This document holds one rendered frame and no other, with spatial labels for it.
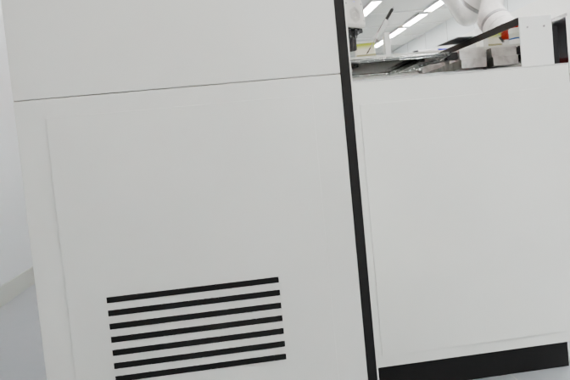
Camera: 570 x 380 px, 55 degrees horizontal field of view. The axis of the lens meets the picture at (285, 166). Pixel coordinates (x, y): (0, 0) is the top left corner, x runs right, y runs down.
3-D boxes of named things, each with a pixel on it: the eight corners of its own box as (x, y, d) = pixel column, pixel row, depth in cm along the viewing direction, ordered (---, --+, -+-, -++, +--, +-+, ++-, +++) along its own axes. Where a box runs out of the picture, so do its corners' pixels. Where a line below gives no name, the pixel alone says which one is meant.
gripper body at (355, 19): (343, -9, 173) (346, 25, 173) (366, -7, 179) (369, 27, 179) (327, -3, 179) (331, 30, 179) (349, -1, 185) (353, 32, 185)
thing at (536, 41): (522, 68, 147) (518, 16, 146) (443, 89, 202) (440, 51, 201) (555, 65, 148) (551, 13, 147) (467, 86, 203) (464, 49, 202)
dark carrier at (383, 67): (331, 64, 159) (331, 63, 159) (313, 79, 193) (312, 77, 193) (444, 55, 162) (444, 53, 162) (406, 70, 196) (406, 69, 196)
